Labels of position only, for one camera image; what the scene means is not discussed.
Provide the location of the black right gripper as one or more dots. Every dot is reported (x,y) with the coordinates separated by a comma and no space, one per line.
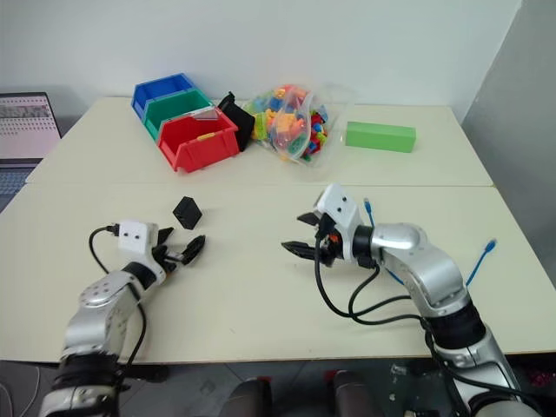
(328,243)

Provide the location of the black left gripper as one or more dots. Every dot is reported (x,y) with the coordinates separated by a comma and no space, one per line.
(168,257)

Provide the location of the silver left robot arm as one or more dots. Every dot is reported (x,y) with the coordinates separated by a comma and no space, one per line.
(99,300)

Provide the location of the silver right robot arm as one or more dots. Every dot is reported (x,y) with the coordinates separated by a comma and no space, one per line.
(434,271)

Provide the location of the small black box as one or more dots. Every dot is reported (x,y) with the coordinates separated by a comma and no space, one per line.
(187,213)

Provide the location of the green rectangular box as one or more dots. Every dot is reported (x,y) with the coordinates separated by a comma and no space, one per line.
(380,137)

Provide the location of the red plastic bin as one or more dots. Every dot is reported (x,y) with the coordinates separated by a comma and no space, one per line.
(204,154)

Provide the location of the yellow bin label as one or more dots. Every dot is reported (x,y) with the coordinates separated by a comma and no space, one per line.
(205,136)

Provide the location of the clear bag of coloured bricks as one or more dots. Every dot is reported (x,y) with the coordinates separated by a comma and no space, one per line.
(286,121)

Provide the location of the black plastic bin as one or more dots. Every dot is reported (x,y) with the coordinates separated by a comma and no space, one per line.
(239,119)

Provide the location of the green plastic bin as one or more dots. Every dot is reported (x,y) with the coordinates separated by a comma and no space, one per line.
(174,106)

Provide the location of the blue plastic bin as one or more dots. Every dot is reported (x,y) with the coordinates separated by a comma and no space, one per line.
(160,87)

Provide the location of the dark rounded shape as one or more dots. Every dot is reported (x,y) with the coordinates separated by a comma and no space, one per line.
(249,399)

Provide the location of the grey laptop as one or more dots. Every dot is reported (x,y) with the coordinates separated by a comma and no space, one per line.
(21,126)

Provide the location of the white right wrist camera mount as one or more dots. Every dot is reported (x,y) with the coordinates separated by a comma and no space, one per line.
(339,205)

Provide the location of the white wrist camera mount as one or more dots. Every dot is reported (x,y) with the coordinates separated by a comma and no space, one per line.
(339,205)
(134,236)

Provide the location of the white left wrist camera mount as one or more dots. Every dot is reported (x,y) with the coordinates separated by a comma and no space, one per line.
(134,236)

